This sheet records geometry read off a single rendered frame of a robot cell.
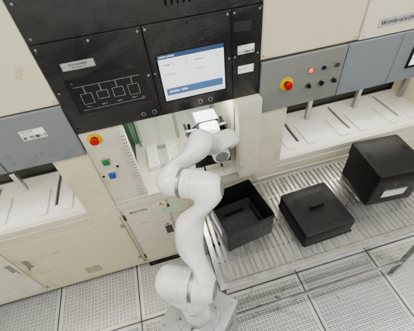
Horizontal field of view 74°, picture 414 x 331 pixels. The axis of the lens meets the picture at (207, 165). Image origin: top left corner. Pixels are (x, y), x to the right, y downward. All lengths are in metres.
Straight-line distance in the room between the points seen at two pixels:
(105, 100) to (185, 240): 0.69
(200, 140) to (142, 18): 0.50
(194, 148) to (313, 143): 1.20
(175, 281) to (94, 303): 1.49
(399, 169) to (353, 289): 1.04
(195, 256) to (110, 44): 0.83
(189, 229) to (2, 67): 0.89
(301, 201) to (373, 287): 1.07
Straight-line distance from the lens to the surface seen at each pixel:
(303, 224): 1.56
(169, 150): 1.90
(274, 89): 1.45
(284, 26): 1.35
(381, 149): 1.85
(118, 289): 2.46
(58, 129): 1.38
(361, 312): 2.40
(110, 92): 1.26
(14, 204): 2.12
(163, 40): 1.19
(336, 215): 1.64
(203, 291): 1.04
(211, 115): 1.51
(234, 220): 1.64
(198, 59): 1.24
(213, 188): 0.87
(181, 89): 1.28
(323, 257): 1.61
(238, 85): 1.36
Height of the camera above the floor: 2.16
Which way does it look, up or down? 46 degrees down
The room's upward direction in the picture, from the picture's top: 7 degrees counter-clockwise
